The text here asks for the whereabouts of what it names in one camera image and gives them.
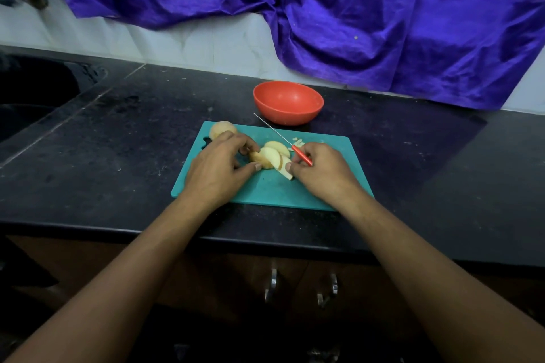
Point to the person's right hand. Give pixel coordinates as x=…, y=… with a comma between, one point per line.
x=328, y=178

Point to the person's left hand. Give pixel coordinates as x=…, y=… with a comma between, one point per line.
x=217, y=175

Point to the pile of diced apple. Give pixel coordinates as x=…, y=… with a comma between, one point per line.
x=298, y=142

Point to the brown potato half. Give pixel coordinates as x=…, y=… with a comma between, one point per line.
x=222, y=129

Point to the teal plastic cutting board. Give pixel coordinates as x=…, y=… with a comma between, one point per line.
x=264, y=193

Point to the orange bowl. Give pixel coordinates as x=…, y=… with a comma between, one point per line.
x=288, y=101

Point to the person's left forearm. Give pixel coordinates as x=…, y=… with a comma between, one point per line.
x=102, y=299

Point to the person's right forearm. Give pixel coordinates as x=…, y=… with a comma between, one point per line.
x=451, y=290

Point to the purple cloth curtain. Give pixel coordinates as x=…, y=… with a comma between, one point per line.
x=400, y=10

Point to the dark kitchen sink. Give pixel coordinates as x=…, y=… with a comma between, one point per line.
x=34, y=95

